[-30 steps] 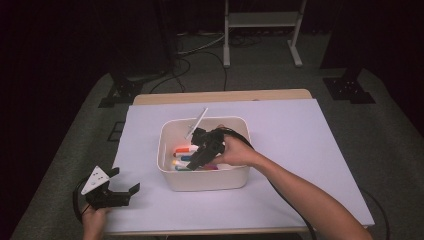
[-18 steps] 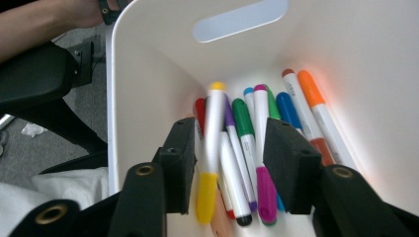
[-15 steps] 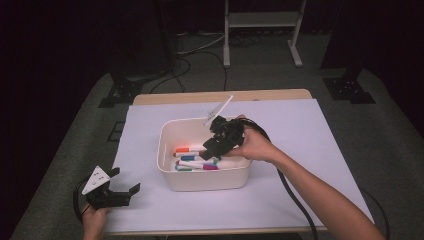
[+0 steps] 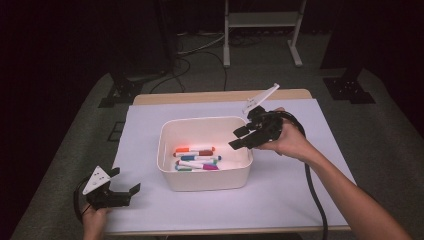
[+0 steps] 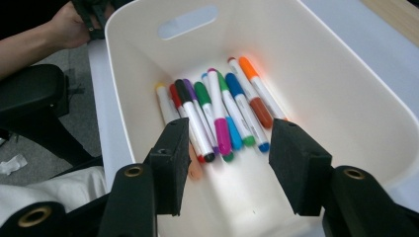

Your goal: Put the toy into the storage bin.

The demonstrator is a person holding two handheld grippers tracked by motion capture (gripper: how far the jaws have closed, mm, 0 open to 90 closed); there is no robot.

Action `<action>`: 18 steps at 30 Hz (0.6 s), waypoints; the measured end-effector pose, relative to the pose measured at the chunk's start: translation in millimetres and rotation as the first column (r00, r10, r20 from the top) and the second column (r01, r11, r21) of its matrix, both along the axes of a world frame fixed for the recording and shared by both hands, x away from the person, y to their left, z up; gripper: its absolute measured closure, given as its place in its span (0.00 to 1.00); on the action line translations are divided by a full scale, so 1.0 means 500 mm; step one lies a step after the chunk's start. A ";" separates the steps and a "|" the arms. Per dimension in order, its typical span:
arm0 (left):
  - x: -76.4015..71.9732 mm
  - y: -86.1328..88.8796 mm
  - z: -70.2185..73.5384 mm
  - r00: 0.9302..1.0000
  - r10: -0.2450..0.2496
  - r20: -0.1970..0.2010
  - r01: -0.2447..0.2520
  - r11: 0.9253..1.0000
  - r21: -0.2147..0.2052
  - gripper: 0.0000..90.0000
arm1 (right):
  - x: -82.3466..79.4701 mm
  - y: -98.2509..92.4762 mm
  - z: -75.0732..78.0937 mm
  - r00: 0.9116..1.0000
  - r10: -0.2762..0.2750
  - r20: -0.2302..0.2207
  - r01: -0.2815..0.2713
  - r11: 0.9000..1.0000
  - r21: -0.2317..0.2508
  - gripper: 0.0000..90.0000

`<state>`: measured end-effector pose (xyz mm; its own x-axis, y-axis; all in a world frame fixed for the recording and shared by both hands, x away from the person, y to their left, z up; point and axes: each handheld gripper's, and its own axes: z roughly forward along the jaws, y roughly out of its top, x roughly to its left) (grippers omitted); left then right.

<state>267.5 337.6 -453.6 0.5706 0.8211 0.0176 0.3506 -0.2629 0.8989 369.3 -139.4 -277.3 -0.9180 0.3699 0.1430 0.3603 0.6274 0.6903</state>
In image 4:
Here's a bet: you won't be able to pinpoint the white paper sheet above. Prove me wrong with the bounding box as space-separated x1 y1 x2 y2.
105 98 357 234

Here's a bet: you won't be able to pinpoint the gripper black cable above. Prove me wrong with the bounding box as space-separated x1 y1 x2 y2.
264 109 330 240
72 175 95 223

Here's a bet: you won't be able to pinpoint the orange marker pen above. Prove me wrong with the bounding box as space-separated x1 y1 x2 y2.
174 145 216 154

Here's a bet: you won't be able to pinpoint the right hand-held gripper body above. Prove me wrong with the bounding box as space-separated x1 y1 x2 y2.
242 83 285 145

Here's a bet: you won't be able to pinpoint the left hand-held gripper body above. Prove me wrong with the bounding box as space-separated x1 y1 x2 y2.
82 165 133 211

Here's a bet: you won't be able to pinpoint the black stand base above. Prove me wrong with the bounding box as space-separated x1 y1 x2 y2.
322 68 377 105
97 71 145 109

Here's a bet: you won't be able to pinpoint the black floor cable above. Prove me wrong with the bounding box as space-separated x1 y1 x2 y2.
149 57 192 94
176 50 229 92

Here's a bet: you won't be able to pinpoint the white metal frame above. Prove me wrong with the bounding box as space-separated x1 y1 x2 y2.
222 0 308 69

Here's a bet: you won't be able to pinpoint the blue marker pen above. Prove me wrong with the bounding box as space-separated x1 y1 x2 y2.
179 154 222 162

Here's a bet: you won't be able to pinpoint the person's left hand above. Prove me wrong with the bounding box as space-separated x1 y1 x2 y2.
81 206 112 240

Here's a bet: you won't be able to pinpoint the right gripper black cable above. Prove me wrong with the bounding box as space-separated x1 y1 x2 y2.
264 109 330 240

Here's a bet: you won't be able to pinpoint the black stand pole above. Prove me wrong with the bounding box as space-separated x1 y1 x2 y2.
159 0 178 68

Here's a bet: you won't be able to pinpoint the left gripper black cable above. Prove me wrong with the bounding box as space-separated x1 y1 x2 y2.
72 175 95 223

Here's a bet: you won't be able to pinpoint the white plastic storage box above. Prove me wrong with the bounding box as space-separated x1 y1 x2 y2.
156 115 254 193

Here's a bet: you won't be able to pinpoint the person's right hand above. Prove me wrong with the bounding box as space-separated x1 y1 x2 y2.
256 106 318 165

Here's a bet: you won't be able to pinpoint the black floor socket frame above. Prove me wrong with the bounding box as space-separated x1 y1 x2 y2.
107 121 126 143

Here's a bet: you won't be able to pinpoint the white floor cables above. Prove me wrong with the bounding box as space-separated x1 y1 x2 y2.
176 31 228 56

